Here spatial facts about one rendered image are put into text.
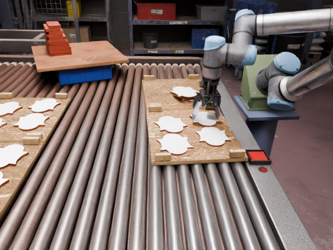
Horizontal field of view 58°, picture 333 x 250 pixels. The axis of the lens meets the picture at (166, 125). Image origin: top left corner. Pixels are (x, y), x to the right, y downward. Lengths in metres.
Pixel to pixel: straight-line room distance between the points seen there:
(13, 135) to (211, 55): 0.83
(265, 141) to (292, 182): 0.99
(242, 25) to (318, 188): 1.77
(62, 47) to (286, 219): 1.51
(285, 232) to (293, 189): 1.69
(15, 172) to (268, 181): 0.83
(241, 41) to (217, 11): 4.47
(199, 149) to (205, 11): 4.56
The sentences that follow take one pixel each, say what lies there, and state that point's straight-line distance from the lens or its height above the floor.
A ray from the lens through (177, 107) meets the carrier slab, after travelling 1.44.
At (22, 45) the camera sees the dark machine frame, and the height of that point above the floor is 0.99.
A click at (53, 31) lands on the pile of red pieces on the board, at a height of 1.18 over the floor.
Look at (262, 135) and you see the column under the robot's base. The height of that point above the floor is 0.73.
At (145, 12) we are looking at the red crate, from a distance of 5.42.
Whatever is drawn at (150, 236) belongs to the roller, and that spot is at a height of 0.91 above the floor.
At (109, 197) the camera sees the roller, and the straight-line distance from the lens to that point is 0.95.
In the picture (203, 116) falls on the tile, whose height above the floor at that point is 0.95.
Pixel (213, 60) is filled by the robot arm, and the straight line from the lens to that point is 1.16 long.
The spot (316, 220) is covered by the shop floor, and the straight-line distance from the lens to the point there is 2.41.
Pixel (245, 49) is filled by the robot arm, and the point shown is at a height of 1.27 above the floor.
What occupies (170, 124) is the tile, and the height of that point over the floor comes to 0.94.
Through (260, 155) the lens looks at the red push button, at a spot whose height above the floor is 0.93.
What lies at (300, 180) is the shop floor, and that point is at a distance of 2.72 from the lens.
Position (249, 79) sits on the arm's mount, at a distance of 1.64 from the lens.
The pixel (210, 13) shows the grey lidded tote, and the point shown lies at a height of 0.76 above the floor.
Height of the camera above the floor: 1.55
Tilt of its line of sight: 29 degrees down
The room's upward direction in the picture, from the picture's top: 2 degrees clockwise
